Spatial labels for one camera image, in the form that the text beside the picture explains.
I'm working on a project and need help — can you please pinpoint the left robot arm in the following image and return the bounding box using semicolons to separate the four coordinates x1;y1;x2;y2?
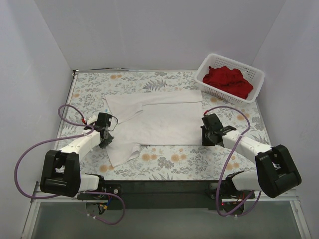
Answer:
40;113;114;199

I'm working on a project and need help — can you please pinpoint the white plastic laundry basket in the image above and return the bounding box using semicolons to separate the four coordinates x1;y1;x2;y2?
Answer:
193;53;265;104

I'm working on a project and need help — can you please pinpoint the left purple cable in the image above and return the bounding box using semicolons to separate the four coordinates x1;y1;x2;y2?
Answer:
14;104;126;226

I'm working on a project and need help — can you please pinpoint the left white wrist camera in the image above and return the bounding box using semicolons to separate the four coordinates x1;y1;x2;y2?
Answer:
82;116;97;125

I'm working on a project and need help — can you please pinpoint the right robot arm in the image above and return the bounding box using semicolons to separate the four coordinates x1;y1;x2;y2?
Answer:
201;114;302;198

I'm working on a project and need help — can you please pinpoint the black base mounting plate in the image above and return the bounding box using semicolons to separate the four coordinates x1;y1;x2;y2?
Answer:
77;179;255;210

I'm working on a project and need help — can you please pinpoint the white t shirt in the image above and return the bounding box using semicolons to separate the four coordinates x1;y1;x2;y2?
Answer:
104;90;203;167

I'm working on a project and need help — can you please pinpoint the aluminium frame rail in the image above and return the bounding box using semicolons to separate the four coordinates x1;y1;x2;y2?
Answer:
22;190;311;239

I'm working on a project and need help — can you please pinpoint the red t shirt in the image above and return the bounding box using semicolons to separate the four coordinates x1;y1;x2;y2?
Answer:
203;66;254;99

